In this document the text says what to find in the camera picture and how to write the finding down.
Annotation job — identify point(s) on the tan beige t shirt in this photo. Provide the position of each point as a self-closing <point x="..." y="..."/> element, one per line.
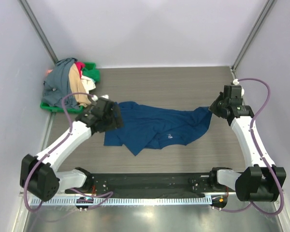
<point x="77" y="87"/>

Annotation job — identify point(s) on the grey t shirt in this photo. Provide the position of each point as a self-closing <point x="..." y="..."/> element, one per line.
<point x="57" y="85"/>

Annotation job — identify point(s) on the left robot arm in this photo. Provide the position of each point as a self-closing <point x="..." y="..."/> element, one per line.
<point x="39" y="173"/>

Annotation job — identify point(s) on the green t shirt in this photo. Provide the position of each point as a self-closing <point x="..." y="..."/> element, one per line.
<point x="94" y="74"/>

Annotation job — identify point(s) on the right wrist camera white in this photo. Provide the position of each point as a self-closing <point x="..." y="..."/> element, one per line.
<point x="236" y="82"/>

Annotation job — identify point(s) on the slotted cable duct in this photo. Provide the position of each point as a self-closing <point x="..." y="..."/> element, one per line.
<point x="73" y="200"/>

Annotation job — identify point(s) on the cream white t shirt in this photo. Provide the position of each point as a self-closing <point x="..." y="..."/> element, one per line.
<point x="88" y="83"/>

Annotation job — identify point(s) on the right frame post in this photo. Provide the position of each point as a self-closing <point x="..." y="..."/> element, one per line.
<point x="253" y="33"/>

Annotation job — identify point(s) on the left frame post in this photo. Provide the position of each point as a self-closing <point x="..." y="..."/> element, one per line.
<point x="38" y="29"/>

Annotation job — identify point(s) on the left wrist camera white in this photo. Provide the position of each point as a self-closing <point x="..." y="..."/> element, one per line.
<point x="95" y="97"/>

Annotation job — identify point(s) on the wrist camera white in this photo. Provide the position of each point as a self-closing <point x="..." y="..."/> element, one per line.
<point x="95" y="97"/>
<point x="236" y="82"/>

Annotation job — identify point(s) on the blue t shirt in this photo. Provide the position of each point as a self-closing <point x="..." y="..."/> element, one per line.
<point x="156" y="128"/>

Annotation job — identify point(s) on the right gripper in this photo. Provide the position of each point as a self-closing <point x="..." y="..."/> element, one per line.
<point x="213" y="107"/>

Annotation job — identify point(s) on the green plastic bin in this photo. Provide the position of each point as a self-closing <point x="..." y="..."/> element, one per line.
<point x="69" y="101"/>

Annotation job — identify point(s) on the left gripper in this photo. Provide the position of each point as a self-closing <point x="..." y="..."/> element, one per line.
<point x="116" y="122"/>

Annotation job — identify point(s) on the pink red t shirt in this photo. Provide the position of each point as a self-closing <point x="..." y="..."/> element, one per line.
<point x="80" y="67"/>

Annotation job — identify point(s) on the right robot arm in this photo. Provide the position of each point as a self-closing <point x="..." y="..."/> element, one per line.
<point x="262" y="179"/>

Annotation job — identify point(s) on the frame post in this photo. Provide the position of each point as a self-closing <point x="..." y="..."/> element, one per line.
<point x="253" y="33"/>
<point x="38" y="29"/>

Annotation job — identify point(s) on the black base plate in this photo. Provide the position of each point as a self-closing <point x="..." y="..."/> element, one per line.
<point x="155" y="185"/>

